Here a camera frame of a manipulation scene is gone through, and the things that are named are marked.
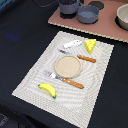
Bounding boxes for white toy fish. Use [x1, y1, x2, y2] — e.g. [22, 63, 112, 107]
[63, 40, 82, 48]

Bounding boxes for yellow toy banana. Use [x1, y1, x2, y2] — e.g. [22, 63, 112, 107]
[38, 83, 56, 99]

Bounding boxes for yellow toy cheese wedge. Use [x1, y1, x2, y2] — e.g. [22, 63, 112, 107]
[85, 39, 96, 53]

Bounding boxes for dark grey toy saucepan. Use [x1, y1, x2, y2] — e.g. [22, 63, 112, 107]
[77, 5, 99, 24]

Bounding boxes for grey toy pot with handles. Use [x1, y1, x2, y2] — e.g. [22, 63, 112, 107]
[58, 0, 84, 14]

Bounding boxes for round wooden plate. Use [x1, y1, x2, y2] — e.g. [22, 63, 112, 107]
[54, 55, 82, 78]

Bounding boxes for woven beige placemat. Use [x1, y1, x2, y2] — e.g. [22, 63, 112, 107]
[12, 31, 113, 128]

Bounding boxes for brown toy stove board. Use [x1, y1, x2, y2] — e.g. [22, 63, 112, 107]
[48, 0, 128, 43]

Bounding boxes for beige bowl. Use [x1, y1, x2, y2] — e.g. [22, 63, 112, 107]
[117, 4, 128, 30]

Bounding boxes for wooden handled knife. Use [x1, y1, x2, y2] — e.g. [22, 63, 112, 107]
[58, 49, 96, 63]

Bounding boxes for wooden handled fork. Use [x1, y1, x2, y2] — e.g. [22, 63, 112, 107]
[43, 70, 84, 89]

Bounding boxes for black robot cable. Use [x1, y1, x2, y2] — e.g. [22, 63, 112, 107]
[31, 0, 60, 9]

